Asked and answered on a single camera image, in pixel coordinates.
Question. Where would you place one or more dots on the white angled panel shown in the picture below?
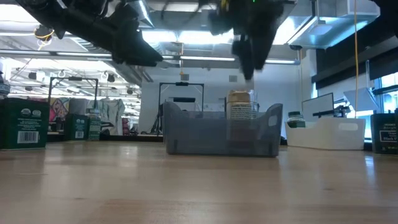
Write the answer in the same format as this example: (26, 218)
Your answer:
(357, 99)

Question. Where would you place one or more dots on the ceiling light strip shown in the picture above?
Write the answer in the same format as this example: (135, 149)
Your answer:
(205, 58)

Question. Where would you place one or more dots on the white draped cloth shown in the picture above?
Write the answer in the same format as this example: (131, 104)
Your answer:
(112, 115)

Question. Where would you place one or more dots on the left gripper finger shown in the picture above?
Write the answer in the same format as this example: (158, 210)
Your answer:
(133, 49)

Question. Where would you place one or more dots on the white plastic bin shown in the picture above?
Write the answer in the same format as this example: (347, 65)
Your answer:
(323, 137)

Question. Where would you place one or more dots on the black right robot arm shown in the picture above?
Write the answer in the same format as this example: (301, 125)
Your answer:
(388, 12)

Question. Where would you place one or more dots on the green-lidded glass spice jar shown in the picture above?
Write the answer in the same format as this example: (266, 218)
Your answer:
(295, 123)
(94, 127)

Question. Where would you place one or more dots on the colourful poster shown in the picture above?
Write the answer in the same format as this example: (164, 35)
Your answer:
(59, 109)

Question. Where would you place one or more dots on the computer monitor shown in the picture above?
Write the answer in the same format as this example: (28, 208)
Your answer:
(317, 107)

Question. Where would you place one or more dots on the silver ventilation duct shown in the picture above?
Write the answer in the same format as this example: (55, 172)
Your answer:
(335, 31)

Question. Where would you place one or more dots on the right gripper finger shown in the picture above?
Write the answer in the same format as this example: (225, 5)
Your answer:
(247, 56)
(262, 49)

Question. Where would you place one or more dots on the black metal gantry frame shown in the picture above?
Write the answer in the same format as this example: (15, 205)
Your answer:
(74, 78)
(182, 83)

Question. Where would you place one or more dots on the smoky grey plastic bin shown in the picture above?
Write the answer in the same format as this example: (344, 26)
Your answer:
(199, 140)

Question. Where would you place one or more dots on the tan-lidded glass spice jar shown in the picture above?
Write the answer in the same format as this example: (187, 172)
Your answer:
(239, 99)

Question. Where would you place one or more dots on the dark green spice tin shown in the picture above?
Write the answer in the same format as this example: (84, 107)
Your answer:
(25, 124)
(76, 127)
(385, 133)

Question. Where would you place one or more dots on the black aluminium table frame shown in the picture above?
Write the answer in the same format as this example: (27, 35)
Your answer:
(130, 137)

